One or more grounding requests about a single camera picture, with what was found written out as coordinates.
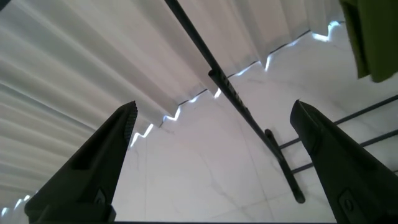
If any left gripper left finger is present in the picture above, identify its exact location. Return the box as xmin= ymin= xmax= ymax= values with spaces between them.
xmin=24 ymin=100 xmax=139 ymax=223

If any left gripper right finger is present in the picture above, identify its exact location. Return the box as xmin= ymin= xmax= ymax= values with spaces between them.
xmin=289 ymin=99 xmax=398 ymax=223

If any green long-sleeved shirt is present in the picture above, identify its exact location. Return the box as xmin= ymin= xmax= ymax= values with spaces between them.
xmin=338 ymin=0 xmax=398 ymax=83

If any black clothes rack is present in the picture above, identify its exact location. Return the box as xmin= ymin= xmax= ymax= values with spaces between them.
xmin=164 ymin=0 xmax=398 ymax=205

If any white curtain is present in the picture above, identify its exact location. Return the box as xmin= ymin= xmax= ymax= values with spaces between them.
xmin=0 ymin=0 xmax=346 ymax=218

